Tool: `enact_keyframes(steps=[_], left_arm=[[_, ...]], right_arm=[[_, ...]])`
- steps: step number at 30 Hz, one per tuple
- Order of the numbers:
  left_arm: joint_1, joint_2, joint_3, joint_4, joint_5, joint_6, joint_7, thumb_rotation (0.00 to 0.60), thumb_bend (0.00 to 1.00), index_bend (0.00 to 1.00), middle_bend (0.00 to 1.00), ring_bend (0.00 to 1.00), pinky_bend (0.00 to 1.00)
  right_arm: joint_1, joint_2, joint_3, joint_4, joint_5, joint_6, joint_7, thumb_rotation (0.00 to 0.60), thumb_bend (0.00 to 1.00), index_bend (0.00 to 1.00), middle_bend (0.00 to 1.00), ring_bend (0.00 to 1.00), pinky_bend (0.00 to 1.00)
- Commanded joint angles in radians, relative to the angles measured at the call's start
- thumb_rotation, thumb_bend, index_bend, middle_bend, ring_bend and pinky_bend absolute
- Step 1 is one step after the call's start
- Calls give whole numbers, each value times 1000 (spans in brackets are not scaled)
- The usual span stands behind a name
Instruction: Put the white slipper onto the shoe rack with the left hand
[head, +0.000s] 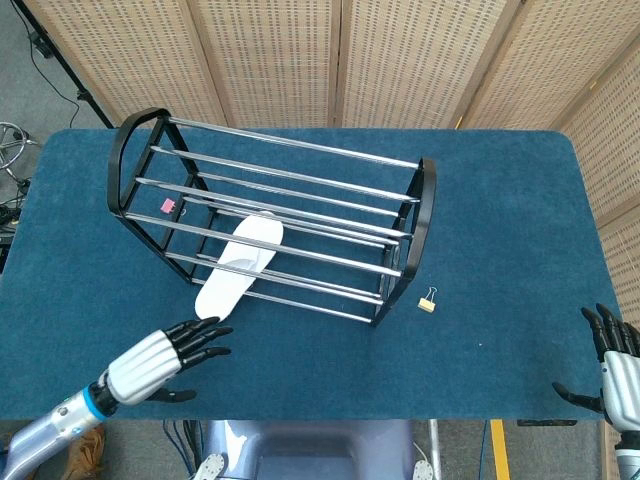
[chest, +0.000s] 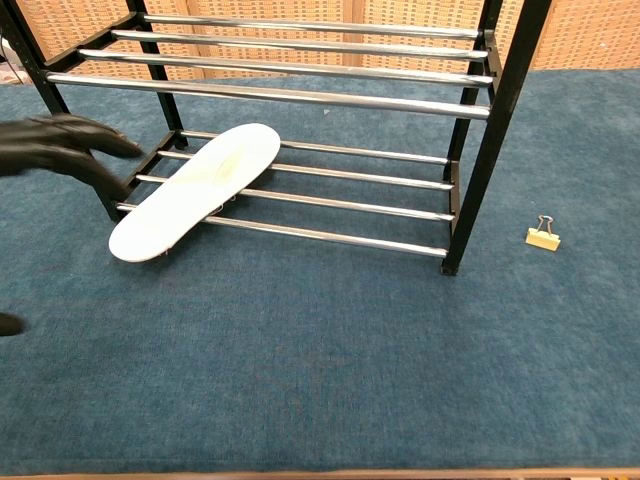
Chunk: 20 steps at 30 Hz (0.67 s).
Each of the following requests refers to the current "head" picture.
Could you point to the left black-fingered robot hand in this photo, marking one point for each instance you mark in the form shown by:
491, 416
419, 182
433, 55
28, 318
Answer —
145, 365

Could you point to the silver metal leg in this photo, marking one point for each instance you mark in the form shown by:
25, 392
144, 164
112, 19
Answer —
434, 445

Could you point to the woven wooden folding screen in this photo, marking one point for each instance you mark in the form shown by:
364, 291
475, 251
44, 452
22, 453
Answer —
275, 60

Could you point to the brown suede boot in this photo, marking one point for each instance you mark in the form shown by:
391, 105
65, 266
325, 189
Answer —
87, 447

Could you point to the black shoe rack chrome bars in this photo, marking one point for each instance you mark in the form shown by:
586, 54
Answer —
428, 200

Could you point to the yellow binder clip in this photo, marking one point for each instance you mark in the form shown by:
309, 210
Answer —
426, 305

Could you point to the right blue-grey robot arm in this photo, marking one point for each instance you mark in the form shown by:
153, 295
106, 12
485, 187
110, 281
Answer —
629, 457

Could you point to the white perforated robot pad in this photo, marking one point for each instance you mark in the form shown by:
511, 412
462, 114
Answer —
210, 467
423, 471

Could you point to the right black-fingered robot hand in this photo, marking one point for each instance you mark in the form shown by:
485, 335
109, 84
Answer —
622, 385

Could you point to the blue-grey robot torso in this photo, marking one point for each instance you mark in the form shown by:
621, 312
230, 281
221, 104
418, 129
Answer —
310, 450

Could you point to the chrome chair base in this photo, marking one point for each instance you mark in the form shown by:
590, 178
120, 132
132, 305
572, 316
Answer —
11, 145

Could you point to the pink tag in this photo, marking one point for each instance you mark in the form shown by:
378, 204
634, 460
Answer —
166, 205

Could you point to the white slipper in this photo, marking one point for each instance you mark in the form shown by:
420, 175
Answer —
225, 290

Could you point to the blue carpet table mat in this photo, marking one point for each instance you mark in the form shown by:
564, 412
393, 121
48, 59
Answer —
350, 365

